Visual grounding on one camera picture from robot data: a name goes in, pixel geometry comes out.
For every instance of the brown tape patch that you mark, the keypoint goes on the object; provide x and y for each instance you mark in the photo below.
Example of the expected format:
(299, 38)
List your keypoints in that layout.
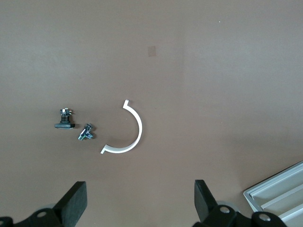
(152, 51)

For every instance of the black push button switch block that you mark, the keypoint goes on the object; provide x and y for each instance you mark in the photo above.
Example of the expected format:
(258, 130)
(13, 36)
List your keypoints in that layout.
(64, 125)

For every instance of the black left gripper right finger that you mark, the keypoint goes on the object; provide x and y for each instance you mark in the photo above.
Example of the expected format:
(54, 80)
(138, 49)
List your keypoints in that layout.
(203, 201)

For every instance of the small metal connector piece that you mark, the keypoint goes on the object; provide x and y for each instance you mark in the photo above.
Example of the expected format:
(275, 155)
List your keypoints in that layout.
(85, 134)

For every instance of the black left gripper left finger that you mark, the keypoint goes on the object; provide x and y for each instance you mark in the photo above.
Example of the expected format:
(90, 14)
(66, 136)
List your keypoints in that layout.
(73, 203)

